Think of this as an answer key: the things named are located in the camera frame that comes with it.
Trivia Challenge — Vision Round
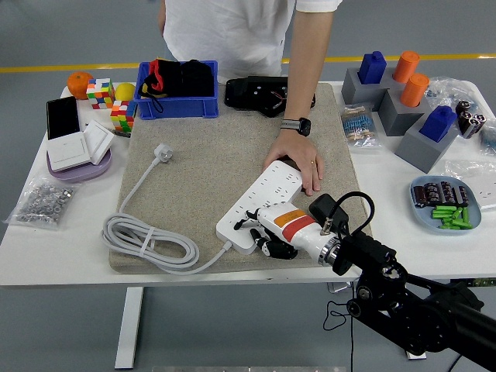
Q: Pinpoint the black smartphone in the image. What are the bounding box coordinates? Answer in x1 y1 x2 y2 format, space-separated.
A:
45 95 81 141

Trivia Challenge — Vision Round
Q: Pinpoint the blue bottle-shaped block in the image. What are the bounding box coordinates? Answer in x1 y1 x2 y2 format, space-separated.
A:
418 105 458 143
357 50 387 85

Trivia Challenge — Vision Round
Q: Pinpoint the orange fruit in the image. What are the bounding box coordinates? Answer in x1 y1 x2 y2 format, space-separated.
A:
66 71 94 100

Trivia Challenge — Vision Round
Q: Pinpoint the black hanging cable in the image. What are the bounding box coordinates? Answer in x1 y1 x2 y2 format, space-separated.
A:
348 281 356 372

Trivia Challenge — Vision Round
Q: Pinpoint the person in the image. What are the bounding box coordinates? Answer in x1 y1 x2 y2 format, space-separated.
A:
157 0 344 84

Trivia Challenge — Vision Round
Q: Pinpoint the yellow lemon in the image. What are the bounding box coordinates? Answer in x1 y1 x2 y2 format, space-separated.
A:
114 82 136 102

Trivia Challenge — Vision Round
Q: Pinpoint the purple round tray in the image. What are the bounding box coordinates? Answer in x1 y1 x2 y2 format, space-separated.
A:
46 148 113 184

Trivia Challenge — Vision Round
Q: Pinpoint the black electronic device housing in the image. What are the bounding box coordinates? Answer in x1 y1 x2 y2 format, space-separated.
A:
223 75 316 118

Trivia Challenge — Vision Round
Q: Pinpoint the white power cord with plug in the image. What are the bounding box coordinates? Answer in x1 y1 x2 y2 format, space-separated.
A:
101 142 233 276

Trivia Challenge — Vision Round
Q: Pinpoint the empty clear plastic bag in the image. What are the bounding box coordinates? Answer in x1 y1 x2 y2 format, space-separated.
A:
443 159 496 187

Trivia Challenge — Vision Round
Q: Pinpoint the white wall socket plate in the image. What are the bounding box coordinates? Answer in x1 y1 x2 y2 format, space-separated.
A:
467 180 496 212

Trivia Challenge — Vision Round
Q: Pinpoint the black cylinder cells bundle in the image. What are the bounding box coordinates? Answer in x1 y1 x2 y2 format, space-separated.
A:
454 99 487 140

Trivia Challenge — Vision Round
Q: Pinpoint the black smartwatch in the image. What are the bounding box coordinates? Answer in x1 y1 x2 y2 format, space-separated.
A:
279 117 312 137

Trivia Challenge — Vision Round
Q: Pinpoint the bag of blue components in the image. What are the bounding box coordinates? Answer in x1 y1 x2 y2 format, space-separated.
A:
478 118 496 156

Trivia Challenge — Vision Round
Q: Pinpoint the grey block holder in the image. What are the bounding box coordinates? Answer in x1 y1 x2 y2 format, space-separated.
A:
394 119 461 174
377 88 432 137
341 67 404 112

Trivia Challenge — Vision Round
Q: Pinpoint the light blue dish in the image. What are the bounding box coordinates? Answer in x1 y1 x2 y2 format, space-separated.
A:
409 174 483 236

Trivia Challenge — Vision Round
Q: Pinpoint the blue plastic bin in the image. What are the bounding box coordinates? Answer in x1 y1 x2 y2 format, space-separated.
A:
133 60 219 120

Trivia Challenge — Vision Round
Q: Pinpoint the person's left hand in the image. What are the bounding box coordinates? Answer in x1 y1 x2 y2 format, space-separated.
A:
262 129 325 197

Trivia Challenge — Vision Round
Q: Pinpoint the large white wall switch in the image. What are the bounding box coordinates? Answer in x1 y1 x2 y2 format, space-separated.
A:
46 131 91 173

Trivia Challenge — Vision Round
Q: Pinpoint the small white wall switch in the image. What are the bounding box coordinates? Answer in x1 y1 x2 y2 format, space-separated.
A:
83 119 115 167

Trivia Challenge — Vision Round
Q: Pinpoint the green cylinders pile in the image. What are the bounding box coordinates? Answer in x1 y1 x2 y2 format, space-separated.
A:
430 205 474 230

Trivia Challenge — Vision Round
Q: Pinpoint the clear bag of small parts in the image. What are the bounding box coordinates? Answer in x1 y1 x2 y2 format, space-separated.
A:
424 76 481 113

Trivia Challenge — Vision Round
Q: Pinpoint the grey-brown mat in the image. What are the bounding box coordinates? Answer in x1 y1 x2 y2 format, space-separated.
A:
108 81 376 275

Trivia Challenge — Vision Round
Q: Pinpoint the bag of striped resistors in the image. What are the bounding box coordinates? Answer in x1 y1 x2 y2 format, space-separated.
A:
339 102 383 148

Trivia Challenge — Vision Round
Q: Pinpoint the white power strip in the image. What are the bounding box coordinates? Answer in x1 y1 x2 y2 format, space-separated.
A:
215 159 307 256

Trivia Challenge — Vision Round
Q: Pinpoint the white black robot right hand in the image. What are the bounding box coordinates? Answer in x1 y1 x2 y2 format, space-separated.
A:
232 204 331 261

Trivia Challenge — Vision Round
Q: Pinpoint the bag of metal nuts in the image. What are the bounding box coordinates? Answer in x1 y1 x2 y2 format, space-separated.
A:
2 177 77 232

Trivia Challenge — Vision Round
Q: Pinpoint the orange cylinder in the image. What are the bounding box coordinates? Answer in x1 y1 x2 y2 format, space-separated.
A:
391 50 421 84
399 73 430 108

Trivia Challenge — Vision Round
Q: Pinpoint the black red fabric bundle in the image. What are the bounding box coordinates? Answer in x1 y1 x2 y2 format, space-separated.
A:
138 58 183 113

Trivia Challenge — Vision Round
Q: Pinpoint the black plug with cord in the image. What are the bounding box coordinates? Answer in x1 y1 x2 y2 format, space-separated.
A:
308 193 360 332

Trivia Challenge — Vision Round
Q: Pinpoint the dark brown capacitors row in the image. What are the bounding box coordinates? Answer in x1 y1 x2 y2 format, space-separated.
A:
412 181 470 209

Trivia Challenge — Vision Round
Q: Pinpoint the multicoloured puzzle cube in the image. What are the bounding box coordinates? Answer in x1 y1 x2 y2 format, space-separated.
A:
109 99 138 133
85 77 116 111

